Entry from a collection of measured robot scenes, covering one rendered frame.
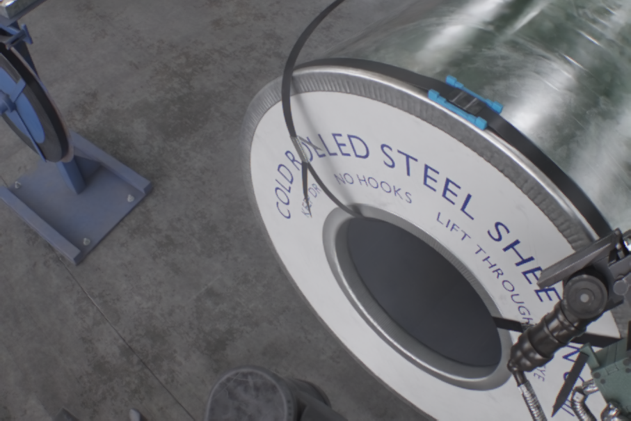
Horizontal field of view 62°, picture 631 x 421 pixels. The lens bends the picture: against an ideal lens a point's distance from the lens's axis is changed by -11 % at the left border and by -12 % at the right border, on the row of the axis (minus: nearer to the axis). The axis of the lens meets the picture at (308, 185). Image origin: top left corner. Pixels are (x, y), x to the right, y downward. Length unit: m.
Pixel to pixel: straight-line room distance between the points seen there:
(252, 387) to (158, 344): 1.63
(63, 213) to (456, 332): 1.76
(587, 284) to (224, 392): 0.45
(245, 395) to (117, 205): 2.05
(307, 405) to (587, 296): 0.37
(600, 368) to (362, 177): 0.63
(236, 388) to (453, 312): 1.13
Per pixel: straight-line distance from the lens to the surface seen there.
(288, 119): 1.16
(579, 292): 0.75
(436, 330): 1.62
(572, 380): 0.78
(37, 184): 2.83
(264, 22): 3.41
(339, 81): 1.04
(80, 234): 2.55
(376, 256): 1.59
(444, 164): 0.97
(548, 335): 0.83
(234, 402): 0.60
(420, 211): 1.10
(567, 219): 0.89
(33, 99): 2.03
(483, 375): 1.42
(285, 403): 0.57
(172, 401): 2.12
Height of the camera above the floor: 1.97
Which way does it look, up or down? 51 degrees down
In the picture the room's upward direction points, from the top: straight up
